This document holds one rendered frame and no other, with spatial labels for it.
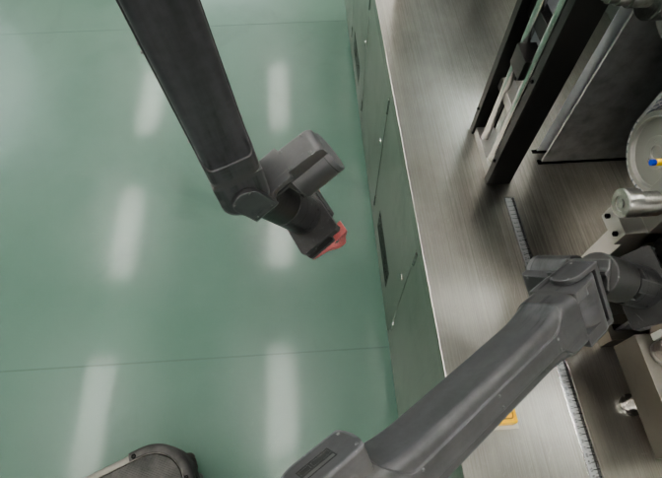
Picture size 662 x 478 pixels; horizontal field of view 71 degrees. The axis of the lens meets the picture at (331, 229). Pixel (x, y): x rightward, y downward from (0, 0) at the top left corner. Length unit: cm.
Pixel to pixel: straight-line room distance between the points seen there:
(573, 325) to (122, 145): 217
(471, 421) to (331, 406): 128
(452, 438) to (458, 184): 66
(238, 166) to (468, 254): 56
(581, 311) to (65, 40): 294
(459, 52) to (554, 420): 88
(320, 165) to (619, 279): 38
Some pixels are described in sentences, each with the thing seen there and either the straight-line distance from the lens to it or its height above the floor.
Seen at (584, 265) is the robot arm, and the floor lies 120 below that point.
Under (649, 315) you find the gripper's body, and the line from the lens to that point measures 75.
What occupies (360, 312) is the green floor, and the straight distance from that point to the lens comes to 181.
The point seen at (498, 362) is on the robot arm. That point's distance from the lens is 50.
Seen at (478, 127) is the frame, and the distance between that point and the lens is 110.
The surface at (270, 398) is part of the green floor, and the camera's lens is 174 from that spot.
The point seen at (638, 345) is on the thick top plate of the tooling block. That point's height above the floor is 103.
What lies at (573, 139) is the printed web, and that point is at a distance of 108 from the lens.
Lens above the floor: 169
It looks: 59 degrees down
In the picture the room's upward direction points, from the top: straight up
